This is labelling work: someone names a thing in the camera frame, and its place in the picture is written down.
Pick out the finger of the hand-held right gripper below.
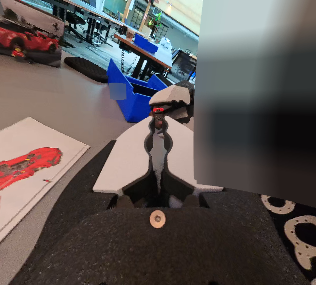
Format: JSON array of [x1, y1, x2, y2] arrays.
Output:
[[149, 84, 192, 112], [170, 105, 195, 125]]

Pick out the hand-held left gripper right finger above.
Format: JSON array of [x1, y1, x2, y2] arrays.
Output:
[[161, 116, 224, 196]]

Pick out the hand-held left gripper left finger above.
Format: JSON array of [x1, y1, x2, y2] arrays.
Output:
[[92, 116, 155, 196]]

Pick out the lego instruction booklet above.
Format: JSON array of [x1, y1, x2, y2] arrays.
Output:
[[0, 116, 90, 243]]

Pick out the lego car set box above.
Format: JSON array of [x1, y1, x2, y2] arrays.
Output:
[[0, 0, 65, 68]]

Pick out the black mesh office chair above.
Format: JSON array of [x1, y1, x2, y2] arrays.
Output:
[[171, 49, 197, 79]]

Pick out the blue plastic storage bin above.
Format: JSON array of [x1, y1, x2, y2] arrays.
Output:
[[107, 58, 168, 123]]

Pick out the stack of white boxes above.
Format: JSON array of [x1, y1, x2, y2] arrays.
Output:
[[155, 37, 173, 61]]

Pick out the brown desk black legs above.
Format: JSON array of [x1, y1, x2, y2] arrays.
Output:
[[114, 33, 173, 80]]

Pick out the small blue bin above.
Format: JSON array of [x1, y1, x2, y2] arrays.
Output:
[[134, 33, 159, 54]]

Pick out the green potted plant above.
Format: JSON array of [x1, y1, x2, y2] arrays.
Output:
[[148, 12, 163, 28]]

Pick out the black mesh chair backrest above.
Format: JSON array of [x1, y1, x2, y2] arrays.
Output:
[[64, 56, 109, 83]]

